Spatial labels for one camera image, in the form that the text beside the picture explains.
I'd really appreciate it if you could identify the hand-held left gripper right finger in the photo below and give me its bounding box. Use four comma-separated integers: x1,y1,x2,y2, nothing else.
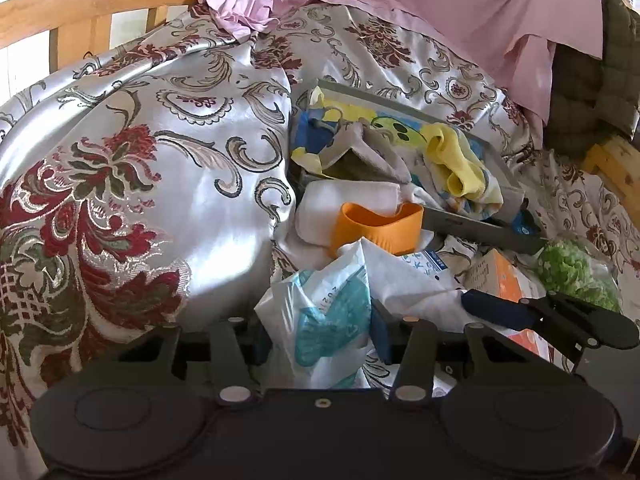
371,299,556,406

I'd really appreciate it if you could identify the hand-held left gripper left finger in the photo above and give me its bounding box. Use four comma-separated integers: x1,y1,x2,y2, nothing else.
117,316,273,406

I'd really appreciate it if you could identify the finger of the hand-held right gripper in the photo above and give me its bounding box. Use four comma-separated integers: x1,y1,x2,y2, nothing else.
461,289,601,352

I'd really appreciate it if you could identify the orange and white box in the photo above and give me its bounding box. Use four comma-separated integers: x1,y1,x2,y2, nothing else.
462,249,556,361

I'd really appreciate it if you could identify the white plastic bag teal print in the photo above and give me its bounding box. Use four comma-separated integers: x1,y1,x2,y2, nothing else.
254,239,466,391

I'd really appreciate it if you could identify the grey tray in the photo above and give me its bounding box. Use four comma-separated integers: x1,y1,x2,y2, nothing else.
295,78,548,256

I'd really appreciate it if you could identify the yellow striped towel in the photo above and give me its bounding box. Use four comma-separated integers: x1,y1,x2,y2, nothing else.
422,124,505,211

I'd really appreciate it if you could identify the white box with blue print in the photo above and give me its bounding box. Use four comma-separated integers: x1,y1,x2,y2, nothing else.
410,247,468,286

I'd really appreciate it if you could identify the orange silicone holder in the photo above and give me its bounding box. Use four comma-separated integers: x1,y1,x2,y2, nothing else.
328,202,425,257

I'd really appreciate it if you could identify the cartoon print cloth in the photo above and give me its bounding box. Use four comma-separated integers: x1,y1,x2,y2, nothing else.
291,87,493,181

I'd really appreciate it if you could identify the floral satin bedspread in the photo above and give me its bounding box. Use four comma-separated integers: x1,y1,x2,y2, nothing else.
0,2,640,461

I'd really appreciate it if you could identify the pink cloth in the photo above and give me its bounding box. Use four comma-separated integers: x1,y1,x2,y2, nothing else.
200,0,606,131

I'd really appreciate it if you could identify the wooden bed frame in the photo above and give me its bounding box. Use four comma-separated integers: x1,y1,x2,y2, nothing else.
0,0,203,73

